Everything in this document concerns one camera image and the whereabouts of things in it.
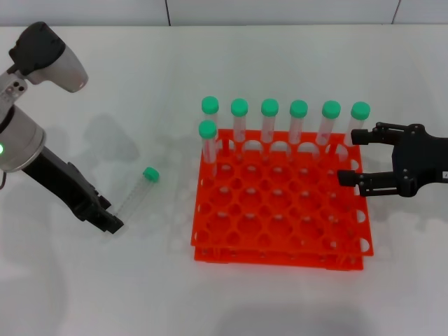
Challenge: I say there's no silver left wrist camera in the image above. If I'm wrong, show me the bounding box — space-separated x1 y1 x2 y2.
0 71 27 116

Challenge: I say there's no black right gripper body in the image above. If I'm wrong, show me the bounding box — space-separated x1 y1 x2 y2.
391 122 448 199

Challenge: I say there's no orange plastic test tube rack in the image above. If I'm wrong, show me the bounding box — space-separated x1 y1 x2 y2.
188 128 375 272

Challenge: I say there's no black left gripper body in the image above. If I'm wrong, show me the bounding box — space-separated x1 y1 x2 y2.
20 146 108 223

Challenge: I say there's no green capped clear test tube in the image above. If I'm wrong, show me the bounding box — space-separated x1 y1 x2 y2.
341 101 371 158
230 98 249 155
288 99 309 155
260 98 280 155
197 119 218 179
200 95 221 148
114 166 161 217
316 100 342 155

